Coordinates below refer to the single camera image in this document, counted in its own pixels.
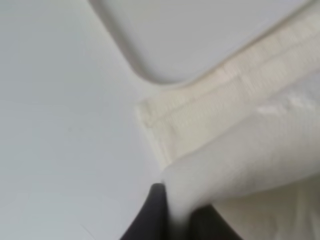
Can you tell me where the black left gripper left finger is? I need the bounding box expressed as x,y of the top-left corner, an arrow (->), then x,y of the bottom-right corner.
121,183 -> 180,240

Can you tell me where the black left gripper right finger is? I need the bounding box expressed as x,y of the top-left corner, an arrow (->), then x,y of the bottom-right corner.
187,205 -> 240,240

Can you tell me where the cream white towel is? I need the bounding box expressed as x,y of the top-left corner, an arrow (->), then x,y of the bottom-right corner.
136,4 -> 320,240

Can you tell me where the white rectangular plastic tray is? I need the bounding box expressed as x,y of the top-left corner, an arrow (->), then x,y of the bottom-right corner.
87,0 -> 316,88

